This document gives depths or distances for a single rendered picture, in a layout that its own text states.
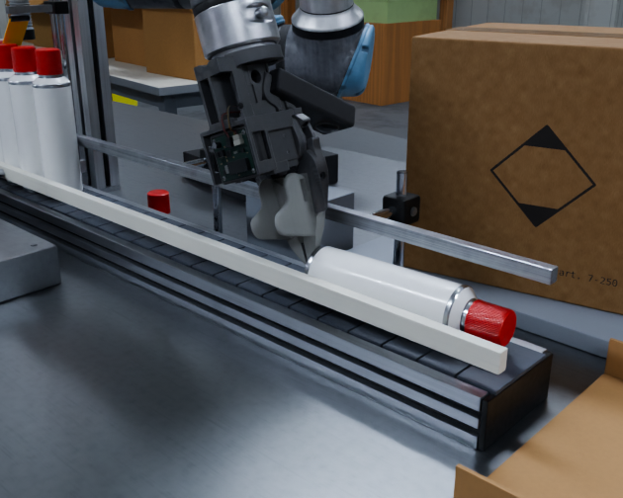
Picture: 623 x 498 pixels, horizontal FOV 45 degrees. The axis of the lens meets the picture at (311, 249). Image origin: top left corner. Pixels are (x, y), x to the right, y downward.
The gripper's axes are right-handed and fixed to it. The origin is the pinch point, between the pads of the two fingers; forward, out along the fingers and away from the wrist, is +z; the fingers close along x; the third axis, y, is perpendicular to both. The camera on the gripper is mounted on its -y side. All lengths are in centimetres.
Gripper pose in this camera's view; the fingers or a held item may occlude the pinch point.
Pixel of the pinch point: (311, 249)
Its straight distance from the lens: 75.7
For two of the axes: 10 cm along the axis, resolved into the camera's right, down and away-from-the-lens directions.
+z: 2.5, 9.6, 1.2
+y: -6.9, 2.6, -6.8
